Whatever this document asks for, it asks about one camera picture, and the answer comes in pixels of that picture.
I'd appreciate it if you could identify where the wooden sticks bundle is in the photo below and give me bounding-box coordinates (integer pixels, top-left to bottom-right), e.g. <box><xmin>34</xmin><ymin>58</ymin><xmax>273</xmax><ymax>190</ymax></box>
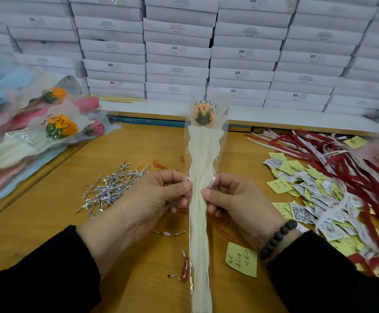
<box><xmin>98</xmin><ymin>96</ymin><xmax>146</xmax><ymax>103</ymax></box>

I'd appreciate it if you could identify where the pile of red ribbons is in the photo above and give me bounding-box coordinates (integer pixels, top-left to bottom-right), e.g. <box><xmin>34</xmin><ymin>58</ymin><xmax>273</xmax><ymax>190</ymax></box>
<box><xmin>245</xmin><ymin>129</ymin><xmax>379</xmax><ymax>281</ymax></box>

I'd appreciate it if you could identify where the person's left forearm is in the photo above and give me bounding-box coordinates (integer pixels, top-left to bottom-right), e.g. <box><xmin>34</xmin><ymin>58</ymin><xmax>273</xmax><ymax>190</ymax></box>
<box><xmin>0</xmin><ymin>225</ymin><xmax>102</xmax><ymax>313</ymax></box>

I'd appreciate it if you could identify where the person's right forearm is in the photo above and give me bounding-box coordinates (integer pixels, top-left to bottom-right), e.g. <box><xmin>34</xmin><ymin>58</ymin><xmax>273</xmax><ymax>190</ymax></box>
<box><xmin>266</xmin><ymin>230</ymin><xmax>379</xmax><ymax>313</ymax></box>

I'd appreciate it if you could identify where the person's right hand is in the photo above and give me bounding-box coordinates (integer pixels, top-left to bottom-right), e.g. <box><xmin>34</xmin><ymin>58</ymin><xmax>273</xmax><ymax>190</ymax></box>
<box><xmin>201</xmin><ymin>173</ymin><xmax>288</xmax><ymax>253</ymax></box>

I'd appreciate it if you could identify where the pile of silver twist ties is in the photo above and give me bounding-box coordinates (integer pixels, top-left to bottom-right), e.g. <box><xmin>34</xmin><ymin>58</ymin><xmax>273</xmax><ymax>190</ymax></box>
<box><xmin>75</xmin><ymin>161</ymin><xmax>189</xmax><ymax>283</ymax></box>

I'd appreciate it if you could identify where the pile of yellow white tags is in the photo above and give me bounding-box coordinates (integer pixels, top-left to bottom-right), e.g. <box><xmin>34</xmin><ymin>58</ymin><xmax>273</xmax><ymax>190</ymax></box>
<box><xmin>225</xmin><ymin>117</ymin><xmax>379</xmax><ymax>279</ymax></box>

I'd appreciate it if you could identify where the pile of flowers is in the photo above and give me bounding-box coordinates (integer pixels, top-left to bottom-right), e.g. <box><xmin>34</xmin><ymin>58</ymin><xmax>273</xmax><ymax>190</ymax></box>
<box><xmin>0</xmin><ymin>49</ymin><xmax>122</xmax><ymax>206</ymax></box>

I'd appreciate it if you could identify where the black bead bracelet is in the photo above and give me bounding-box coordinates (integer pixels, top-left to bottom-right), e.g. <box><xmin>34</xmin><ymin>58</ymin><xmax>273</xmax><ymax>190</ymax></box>
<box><xmin>259</xmin><ymin>220</ymin><xmax>299</xmax><ymax>261</ymax></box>

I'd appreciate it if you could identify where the person's left hand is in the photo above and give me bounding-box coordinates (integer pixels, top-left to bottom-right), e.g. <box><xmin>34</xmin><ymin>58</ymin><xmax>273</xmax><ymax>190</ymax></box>
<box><xmin>77</xmin><ymin>169</ymin><xmax>194</xmax><ymax>279</ymax></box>

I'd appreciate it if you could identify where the pile of orange paper clips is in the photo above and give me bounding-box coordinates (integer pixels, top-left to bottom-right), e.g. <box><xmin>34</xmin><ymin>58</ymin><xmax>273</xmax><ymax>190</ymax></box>
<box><xmin>152</xmin><ymin>156</ymin><xmax>233</xmax><ymax>242</ymax></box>

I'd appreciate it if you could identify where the peach rose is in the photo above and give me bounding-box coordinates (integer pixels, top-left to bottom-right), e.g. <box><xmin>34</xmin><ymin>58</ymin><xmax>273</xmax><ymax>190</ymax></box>
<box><xmin>183</xmin><ymin>97</ymin><xmax>231</xmax><ymax>313</ymax></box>

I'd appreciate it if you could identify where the wall of stacked white boxes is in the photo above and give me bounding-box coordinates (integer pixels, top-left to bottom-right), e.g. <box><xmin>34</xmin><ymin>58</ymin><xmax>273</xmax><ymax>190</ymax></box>
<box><xmin>0</xmin><ymin>0</ymin><xmax>379</xmax><ymax>118</ymax></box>

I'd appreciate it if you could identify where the long white board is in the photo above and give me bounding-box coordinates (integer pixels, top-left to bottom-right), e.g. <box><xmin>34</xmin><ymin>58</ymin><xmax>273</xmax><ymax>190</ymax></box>
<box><xmin>101</xmin><ymin>100</ymin><xmax>379</xmax><ymax>136</ymax></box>

